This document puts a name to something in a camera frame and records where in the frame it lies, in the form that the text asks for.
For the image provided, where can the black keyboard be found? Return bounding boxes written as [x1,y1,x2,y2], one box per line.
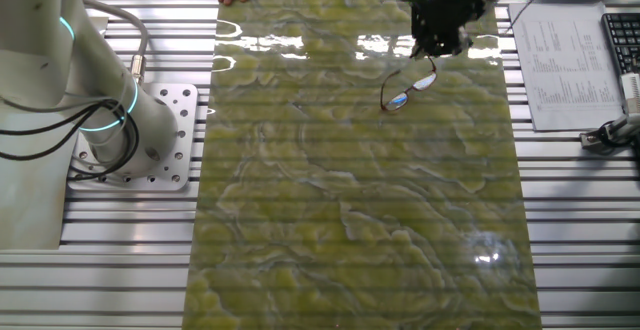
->
[601,12,640,79]

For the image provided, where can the green marble pattern mat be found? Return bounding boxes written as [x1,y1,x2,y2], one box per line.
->
[180,0,544,330]

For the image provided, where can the grey base hose cable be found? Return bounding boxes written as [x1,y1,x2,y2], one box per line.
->
[82,0,150,86]

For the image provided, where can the black arm base cable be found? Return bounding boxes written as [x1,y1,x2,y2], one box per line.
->
[0,98,142,180]

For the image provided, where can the paper with printed table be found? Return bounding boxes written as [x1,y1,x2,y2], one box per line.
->
[508,2,626,132]

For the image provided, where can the brown framed glasses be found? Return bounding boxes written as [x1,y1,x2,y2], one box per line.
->
[379,55,439,114]

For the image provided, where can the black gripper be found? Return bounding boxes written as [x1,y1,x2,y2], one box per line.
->
[410,0,486,60]

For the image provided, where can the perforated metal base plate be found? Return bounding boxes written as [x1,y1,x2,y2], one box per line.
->
[67,82,200,193]

